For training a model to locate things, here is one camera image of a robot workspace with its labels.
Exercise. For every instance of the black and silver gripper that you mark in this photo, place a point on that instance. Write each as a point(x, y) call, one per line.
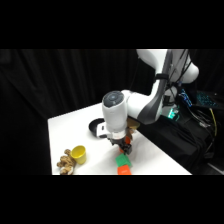
point(120, 139)

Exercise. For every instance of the green block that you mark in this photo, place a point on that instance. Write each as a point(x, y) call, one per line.
point(122, 160)

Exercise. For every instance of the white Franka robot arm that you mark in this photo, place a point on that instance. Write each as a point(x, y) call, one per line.
point(115, 113)

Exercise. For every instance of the red block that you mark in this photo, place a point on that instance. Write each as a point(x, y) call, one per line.
point(124, 170)

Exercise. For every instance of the brown plush toy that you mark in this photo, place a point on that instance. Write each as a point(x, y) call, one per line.
point(132, 134)

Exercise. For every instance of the black bowl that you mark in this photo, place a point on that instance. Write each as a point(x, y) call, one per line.
point(95, 127)

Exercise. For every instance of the yellow cup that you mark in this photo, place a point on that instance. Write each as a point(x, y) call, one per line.
point(79, 154)

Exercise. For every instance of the black robot stand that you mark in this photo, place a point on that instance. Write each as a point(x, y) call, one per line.
point(173, 143)

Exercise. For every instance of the small green light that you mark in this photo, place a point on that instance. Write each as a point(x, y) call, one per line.
point(172, 114)

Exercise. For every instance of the blue backlit keyboard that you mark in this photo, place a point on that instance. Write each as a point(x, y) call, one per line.
point(206, 98)

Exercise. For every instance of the black curtain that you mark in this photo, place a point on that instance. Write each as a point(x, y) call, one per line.
point(36, 86)

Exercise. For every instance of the tan wrist mount piece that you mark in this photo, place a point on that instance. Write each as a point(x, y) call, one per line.
point(134, 124)

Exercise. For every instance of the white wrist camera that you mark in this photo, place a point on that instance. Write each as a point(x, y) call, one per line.
point(101, 130)

